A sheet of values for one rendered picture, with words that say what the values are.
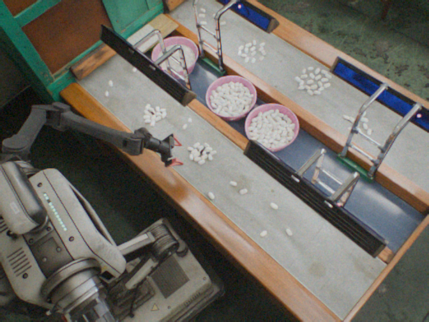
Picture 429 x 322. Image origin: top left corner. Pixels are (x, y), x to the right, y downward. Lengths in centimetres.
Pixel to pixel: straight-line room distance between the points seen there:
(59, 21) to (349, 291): 182
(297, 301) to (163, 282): 69
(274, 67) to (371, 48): 134
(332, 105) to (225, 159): 62
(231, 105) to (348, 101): 60
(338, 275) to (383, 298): 83
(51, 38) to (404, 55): 251
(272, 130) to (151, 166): 64
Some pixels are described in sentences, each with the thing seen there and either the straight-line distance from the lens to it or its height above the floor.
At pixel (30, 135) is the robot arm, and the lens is 169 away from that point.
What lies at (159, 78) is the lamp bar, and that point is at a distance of 189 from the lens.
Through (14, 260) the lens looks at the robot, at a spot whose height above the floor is 145.
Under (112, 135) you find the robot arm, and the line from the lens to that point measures 174.
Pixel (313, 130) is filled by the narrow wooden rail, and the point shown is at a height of 73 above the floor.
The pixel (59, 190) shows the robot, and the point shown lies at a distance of 129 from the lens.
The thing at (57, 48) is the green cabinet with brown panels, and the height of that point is 99.
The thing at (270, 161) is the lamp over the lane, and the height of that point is 110.
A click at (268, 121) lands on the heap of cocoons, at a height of 73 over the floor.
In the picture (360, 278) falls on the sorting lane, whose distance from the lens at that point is 187.
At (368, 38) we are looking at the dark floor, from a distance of 359.
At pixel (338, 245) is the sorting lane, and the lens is 188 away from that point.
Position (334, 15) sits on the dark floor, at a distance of 373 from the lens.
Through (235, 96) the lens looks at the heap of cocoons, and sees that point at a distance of 222.
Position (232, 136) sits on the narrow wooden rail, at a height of 77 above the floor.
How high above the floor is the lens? 251
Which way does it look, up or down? 61 degrees down
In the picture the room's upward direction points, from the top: 10 degrees counter-clockwise
